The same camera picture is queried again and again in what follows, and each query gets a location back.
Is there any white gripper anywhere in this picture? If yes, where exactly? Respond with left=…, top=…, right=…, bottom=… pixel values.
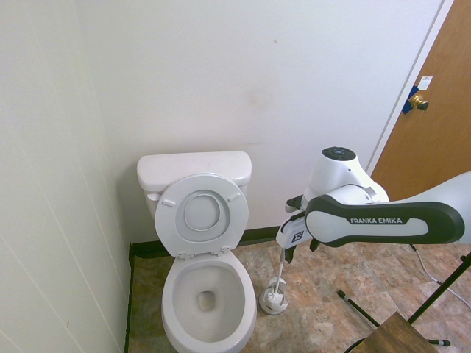
left=275, top=215, right=321, bottom=265

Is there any white toilet brush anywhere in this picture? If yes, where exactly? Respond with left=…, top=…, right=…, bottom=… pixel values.
left=267, top=248, right=287, bottom=308

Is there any white toilet brush holder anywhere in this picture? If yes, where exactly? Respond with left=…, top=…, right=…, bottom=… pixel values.
left=261, top=278, right=290, bottom=315

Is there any white toilet seat lid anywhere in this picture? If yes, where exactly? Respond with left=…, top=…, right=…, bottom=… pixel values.
left=154, top=173, right=250, bottom=258

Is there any white toilet bowl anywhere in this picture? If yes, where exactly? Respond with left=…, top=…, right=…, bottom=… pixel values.
left=160, top=245, right=258, bottom=353

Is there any white toilet tank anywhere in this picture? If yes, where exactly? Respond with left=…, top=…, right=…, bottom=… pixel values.
left=142, top=182, right=252, bottom=224

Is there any brown wooden table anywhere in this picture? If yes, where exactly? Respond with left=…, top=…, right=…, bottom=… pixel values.
left=362, top=311, right=442, bottom=353

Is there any white tank lid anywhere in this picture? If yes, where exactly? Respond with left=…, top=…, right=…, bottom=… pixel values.
left=136, top=151, right=253, bottom=192

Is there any brown wooden door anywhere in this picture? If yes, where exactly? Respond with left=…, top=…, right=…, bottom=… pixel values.
left=370, top=0, right=471, bottom=202

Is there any brass door knob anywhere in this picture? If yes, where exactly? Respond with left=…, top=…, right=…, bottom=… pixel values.
left=409, top=94, right=431, bottom=111

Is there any blue tape strip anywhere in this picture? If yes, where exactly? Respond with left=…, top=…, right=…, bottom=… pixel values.
left=403, top=85, right=422, bottom=115

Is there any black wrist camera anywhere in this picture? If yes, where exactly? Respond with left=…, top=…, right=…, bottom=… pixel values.
left=285, top=196, right=307, bottom=215

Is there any black power cable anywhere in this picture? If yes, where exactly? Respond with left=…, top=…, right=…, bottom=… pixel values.
left=345, top=340, right=372, bottom=353

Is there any white floor cable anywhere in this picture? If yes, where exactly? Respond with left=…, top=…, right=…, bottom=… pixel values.
left=411, top=243, right=471, bottom=303

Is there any black camera tripod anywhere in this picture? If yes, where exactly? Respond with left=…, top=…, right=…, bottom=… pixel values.
left=337, top=252, right=471, bottom=349

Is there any white door frame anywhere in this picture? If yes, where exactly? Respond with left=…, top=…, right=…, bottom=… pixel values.
left=366, top=0, right=456, bottom=174

